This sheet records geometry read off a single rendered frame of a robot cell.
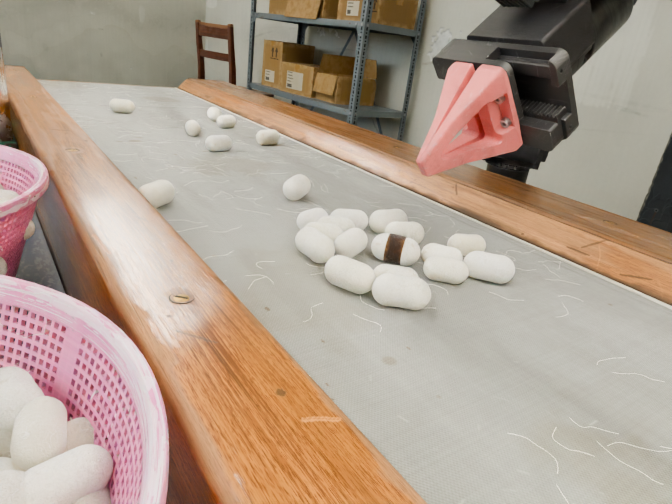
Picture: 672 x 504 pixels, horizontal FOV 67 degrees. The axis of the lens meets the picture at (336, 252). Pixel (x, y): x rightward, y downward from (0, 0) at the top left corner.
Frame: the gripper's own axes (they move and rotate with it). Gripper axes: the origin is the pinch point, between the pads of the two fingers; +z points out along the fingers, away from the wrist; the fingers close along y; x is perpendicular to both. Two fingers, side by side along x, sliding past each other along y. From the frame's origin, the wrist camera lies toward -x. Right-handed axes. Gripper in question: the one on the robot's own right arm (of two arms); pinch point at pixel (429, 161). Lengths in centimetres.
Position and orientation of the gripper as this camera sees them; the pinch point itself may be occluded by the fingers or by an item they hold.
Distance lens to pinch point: 36.8
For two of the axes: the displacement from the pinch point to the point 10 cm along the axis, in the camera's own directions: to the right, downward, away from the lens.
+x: 4.3, 6.2, 6.5
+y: 5.6, 3.8, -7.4
